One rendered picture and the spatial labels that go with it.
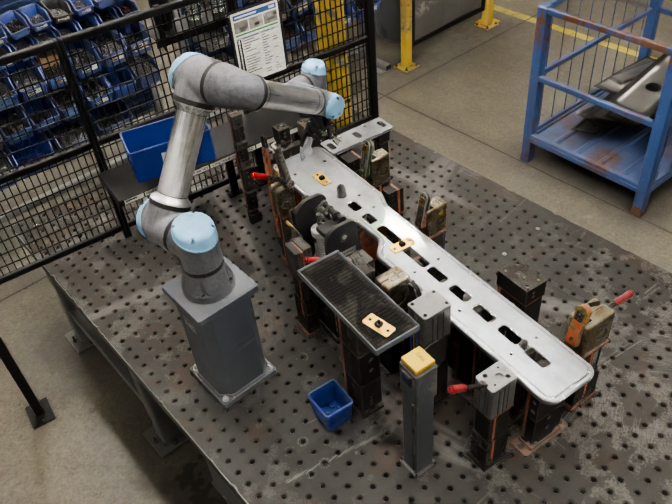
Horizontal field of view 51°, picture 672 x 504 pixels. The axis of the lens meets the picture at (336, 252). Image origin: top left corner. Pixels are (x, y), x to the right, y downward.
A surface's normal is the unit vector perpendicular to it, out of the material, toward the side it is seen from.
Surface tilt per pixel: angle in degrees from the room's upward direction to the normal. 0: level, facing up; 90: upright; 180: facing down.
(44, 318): 0
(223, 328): 90
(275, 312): 0
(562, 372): 0
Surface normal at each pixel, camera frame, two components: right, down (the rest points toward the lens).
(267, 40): 0.56, 0.52
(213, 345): -0.07, 0.67
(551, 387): -0.08, -0.74
